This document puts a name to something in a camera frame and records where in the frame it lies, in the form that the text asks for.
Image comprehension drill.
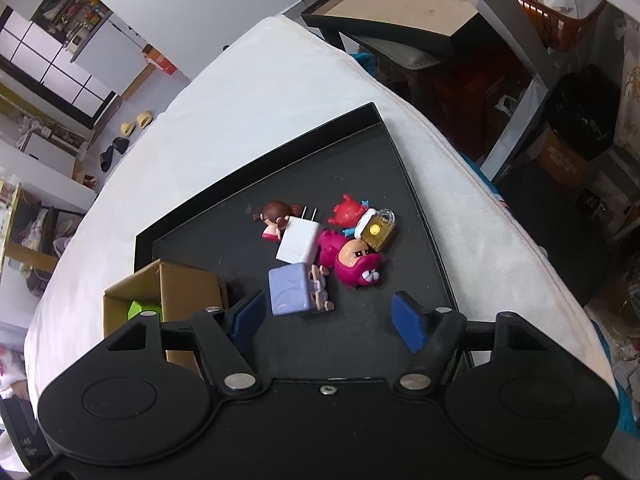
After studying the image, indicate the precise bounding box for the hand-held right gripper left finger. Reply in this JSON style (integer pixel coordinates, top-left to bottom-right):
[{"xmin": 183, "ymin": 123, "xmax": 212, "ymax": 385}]
[{"xmin": 106, "ymin": 290, "xmax": 271, "ymax": 395}]

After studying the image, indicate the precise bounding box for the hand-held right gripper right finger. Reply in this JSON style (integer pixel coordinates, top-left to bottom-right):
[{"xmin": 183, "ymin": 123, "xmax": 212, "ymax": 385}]
[{"xmin": 390, "ymin": 290, "xmax": 551, "ymax": 394}]

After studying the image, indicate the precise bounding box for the purple cube toy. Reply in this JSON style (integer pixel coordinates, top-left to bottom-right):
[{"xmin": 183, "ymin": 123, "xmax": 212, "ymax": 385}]
[{"xmin": 268, "ymin": 263, "xmax": 321, "ymax": 317}]

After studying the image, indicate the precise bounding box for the magenta monster toy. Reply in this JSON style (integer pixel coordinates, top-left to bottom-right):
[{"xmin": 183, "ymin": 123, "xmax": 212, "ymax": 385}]
[{"xmin": 316, "ymin": 229, "xmax": 385, "ymax": 288}]

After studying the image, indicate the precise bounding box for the black rectangular tray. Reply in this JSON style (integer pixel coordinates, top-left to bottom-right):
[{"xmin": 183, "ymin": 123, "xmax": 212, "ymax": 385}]
[{"xmin": 134, "ymin": 102, "xmax": 476, "ymax": 368}]

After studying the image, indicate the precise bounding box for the brass padlock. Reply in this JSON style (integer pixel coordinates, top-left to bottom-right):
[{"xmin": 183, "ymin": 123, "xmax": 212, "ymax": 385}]
[{"xmin": 361, "ymin": 208, "xmax": 397, "ymax": 253}]

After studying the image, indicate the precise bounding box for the red crab toy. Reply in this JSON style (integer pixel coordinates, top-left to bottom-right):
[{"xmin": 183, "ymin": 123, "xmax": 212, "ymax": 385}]
[{"xmin": 327, "ymin": 193, "xmax": 371, "ymax": 228}]

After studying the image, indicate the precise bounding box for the small baby doll figure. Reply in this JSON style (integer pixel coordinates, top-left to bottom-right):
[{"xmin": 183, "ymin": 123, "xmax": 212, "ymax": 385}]
[{"xmin": 307, "ymin": 264, "xmax": 335, "ymax": 311}]

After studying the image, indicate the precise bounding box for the green plastic cup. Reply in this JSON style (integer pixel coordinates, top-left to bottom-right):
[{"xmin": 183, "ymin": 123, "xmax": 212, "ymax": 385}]
[{"xmin": 127, "ymin": 300, "xmax": 164, "ymax": 322}]

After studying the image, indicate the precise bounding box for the brown-haired girl doll figure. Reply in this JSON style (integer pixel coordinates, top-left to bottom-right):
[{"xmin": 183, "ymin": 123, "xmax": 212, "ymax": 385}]
[{"xmin": 252, "ymin": 201, "xmax": 305, "ymax": 245}]

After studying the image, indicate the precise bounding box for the wooden shelf rack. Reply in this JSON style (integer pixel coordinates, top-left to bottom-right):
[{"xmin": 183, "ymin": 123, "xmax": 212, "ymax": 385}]
[{"xmin": 0, "ymin": 180, "xmax": 87, "ymax": 288}]

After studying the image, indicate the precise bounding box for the brown printed cardboard box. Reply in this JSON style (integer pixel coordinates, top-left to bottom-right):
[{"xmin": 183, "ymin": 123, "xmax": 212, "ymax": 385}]
[{"xmin": 535, "ymin": 130, "xmax": 601, "ymax": 191}]

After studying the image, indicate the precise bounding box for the black bin bag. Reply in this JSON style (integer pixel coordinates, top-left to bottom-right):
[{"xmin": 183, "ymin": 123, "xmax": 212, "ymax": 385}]
[{"xmin": 542, "ymin": 72, "xmax": 623, "ymax": 161}]

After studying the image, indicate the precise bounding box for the orange and white carton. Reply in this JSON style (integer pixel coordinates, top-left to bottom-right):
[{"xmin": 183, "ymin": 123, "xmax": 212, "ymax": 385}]
[{"xmin": 141, "ymin": 45, "xmax": 180, "ymax": 75}]

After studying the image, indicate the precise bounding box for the black framed brown-top table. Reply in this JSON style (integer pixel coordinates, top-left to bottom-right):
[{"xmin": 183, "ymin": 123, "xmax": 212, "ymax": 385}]
[{"xmin": 300, "ymin": 0, "xmax": 493, "ymax": 59}]

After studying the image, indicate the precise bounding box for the white door cabinet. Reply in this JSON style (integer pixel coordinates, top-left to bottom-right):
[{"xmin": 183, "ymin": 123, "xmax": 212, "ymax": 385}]
[{"xmin": 0, "ymin": 5, "xmax": 123, "ymax": 131}]

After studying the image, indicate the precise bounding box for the grey metal beam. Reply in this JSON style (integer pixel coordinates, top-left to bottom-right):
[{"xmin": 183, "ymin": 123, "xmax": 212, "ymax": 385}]
[{"xmin": 445, "ymin": 0, "xmax": 561, "ymax": 91}]

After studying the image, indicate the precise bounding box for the red plastic basket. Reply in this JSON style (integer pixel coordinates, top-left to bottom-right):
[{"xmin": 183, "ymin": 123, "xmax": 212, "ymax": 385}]
[{"xmin": 510, "ymin": 0, "xmax": 608, "ymax": 53}]

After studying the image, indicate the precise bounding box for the open shelf with bottles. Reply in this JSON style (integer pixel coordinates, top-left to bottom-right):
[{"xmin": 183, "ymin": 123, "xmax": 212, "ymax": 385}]
[{"xmin": 30, "ymin": 0, "xmax": 113, "ymax": 53}]

